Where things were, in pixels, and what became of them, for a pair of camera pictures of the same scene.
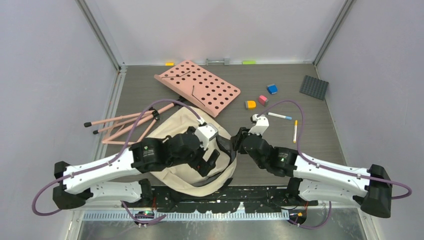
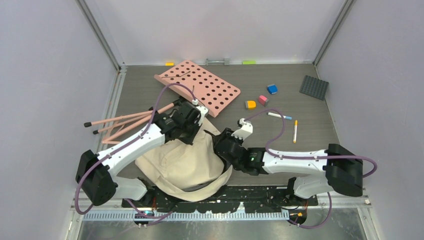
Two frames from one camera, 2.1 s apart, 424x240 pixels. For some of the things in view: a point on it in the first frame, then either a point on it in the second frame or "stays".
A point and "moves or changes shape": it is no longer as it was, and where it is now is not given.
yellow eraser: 250,104 stays
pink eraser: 263,100 stays
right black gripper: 237,139 -> 226,134
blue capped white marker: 286,117 stays
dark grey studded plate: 314,87 stays
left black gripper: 201,166 -> 189,140
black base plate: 278,198 stays
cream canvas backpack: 183,179 moves or changes shape
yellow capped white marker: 295,136 stays
